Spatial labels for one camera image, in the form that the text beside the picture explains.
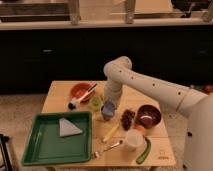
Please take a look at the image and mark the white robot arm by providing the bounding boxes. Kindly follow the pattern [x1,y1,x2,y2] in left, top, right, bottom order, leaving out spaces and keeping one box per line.
[104,56,213,171]

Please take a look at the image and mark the white metal cup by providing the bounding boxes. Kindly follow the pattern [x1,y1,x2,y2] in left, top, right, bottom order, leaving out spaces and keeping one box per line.
[124,129,144,151]

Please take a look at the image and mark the grey triangular sponge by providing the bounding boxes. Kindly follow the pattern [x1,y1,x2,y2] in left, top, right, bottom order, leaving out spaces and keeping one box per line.
[59,118,82,137]

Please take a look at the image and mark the dark grape bunch toy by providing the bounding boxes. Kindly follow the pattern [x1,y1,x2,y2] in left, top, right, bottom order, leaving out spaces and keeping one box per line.
[121,109,135,131]

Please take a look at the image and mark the orange bowl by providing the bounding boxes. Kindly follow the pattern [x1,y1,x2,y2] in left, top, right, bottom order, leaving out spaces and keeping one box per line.
[70,82,95,102]

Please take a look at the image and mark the orange carrot toy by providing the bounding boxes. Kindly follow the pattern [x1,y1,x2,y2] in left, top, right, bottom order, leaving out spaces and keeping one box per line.
[134,125,146,133]

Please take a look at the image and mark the dark purple bowl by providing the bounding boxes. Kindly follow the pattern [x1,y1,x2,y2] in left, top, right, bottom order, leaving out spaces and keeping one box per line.
[135,105,161,129]

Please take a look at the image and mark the silver metal fork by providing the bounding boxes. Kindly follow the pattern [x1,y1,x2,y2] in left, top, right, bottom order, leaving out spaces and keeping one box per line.
[91,140,123,159]

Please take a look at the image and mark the green cucumber toy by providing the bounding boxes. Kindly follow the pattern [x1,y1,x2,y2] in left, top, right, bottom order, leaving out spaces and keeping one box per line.
[136,138,151,164]

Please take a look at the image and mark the green plastic tray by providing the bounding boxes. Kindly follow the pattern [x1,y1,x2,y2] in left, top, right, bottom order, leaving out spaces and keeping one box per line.
[22,111,92,166]

